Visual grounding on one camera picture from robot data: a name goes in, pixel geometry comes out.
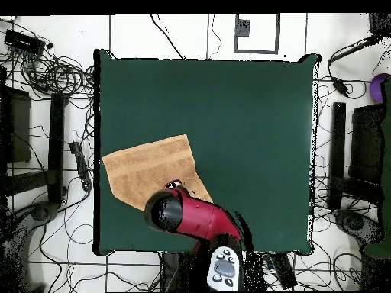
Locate orange terry towel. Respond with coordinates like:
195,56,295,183
101,134,214,212

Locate dark flat panel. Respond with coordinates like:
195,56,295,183
348,102,386,185
0,85,32,164

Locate black power strip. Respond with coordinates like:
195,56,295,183
69,140,93,192
270,252,298,290

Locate dark green table cloth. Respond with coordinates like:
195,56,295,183
93,48,320,256

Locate black upright bar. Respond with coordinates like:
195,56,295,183
47,92,67,204
327,101,347,211

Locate black power adapter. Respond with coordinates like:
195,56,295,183
331,76,350,98

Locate black rod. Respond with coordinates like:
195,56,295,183
327,34,383,66

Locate purple bowl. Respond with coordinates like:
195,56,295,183
368,72,391,104

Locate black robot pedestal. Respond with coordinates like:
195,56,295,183
159,252,198,292

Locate long black cable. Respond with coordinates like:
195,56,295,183
149,14,186,60

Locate tangled black cables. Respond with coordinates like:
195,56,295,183
0,18,95,101

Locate black network switch box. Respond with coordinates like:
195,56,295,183
3,28,47,56

